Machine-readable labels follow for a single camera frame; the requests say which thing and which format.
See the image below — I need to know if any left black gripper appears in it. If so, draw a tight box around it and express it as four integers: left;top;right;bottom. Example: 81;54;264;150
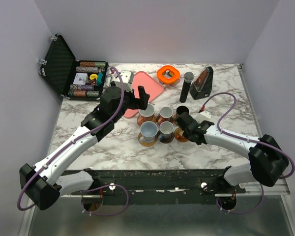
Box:
112;86;150;123

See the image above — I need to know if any pink mug front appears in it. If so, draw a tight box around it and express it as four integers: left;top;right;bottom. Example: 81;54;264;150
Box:
138;103;155;117

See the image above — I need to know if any pink mug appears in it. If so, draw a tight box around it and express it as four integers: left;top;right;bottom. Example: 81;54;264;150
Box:
138;103;155;117
157;106;174;125

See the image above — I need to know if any light wood coaster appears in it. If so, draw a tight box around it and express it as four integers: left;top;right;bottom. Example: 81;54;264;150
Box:
174;127;190;143
173;114;178;125

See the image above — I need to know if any large woven rattan coaster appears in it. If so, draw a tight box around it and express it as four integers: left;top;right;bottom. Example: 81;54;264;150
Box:
137;115;157;126

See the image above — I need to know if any black gold mug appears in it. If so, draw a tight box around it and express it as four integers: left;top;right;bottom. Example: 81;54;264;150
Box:
175;106;189;118

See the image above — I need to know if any pink mug back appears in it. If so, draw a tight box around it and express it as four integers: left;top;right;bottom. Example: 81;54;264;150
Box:
157;106;174;125

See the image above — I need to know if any grey mug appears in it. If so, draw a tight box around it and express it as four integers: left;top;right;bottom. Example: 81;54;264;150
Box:
158;121;174;142

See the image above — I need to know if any dark wood coaster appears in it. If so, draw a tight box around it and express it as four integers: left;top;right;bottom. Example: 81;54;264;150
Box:
157;132;174;144

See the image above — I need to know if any light blue mug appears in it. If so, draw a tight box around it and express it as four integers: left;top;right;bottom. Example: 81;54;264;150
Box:
139;121;158;143

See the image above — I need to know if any small woven rattan coaster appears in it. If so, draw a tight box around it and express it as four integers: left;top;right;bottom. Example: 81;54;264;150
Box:
138;133;157;147

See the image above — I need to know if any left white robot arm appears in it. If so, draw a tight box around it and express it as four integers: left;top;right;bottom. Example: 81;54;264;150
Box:
17;86;150;211

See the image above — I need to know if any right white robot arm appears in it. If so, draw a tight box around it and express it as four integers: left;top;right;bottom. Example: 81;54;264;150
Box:
175;112;290;193

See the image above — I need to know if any pink serving tray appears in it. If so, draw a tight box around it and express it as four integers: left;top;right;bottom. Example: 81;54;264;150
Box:
124;71;164;118

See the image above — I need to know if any orange lid container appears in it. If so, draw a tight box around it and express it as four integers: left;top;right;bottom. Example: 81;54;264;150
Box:
156;65;180;87

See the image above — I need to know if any black poker chip case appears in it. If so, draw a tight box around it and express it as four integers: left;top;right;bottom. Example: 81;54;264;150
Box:
39;34;109;101

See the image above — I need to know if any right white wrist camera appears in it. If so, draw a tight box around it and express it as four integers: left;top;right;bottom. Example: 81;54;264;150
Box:
195;111;212;124

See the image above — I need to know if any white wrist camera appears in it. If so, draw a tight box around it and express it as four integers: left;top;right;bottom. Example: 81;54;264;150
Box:
110;70;134;92
195;111;212;124

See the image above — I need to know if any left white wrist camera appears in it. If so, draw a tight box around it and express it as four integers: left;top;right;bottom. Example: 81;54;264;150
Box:
110;70;134;92

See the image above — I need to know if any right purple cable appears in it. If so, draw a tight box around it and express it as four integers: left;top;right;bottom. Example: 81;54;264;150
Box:
200;92;295;214

